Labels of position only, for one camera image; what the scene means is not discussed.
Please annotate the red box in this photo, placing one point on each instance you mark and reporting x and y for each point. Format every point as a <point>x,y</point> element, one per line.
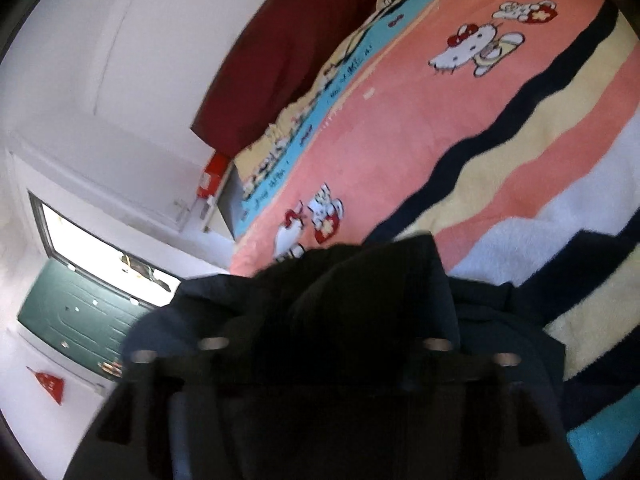
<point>214,175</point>

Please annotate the white wall switch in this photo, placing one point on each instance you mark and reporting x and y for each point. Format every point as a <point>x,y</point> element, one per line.
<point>182,212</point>

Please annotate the black hooded puffer jacket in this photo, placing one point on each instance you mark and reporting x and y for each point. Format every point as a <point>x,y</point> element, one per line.
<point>325,310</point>

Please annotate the red diamond paper sign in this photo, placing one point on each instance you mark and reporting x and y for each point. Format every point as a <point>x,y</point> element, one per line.
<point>49,385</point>

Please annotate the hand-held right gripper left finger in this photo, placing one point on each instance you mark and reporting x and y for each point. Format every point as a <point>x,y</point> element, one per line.
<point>155,410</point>

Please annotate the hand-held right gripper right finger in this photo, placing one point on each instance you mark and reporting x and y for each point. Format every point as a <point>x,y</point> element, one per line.
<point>500,410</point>

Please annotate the cartoon cat printed blanket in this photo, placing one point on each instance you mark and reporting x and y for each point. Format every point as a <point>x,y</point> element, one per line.
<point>425,135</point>

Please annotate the dark red headboard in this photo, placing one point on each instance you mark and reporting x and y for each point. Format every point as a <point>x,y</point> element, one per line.
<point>280,60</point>

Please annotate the green door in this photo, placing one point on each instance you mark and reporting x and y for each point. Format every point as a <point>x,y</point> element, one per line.
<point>75,315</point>

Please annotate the white bedside shelf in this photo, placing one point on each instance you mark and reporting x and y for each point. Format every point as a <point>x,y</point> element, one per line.
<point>231,205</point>

